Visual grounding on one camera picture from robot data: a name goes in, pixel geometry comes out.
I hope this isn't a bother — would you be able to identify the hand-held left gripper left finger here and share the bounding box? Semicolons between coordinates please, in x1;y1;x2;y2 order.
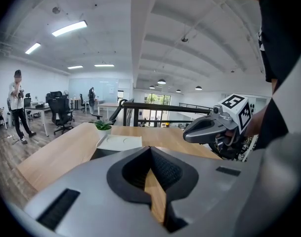
23;146;166;234

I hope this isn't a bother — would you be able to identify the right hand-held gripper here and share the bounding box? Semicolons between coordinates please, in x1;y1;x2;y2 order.
182;93;253;145

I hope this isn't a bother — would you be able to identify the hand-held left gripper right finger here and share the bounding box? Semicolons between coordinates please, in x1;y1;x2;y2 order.
149;146;248;233

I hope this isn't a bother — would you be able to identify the person's right forearm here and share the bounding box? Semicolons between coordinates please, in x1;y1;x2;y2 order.
244;104;274;137

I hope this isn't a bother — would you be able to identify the white box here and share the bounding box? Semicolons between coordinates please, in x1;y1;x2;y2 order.
95;134;144;151

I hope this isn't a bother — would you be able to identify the person's right hand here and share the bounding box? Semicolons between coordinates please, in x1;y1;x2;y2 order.
223;128;242;146

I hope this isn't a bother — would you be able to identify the large window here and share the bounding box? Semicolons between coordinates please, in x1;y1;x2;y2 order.
143;92;172;128

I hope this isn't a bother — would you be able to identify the green potted plant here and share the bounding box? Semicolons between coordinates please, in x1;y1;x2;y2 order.
90;119;113;139

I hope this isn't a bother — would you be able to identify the black office chair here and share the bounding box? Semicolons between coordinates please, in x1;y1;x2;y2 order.
47;90;76;135
79;93;89;114

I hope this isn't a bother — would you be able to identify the wooden top desk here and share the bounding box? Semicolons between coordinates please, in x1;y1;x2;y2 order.
97;102;122;120

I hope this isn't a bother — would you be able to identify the dark top desk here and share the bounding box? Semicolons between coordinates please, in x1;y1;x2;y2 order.
24;103;52;137

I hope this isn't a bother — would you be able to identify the person's black clothing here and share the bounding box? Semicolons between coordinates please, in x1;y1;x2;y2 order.
257;0;301;84

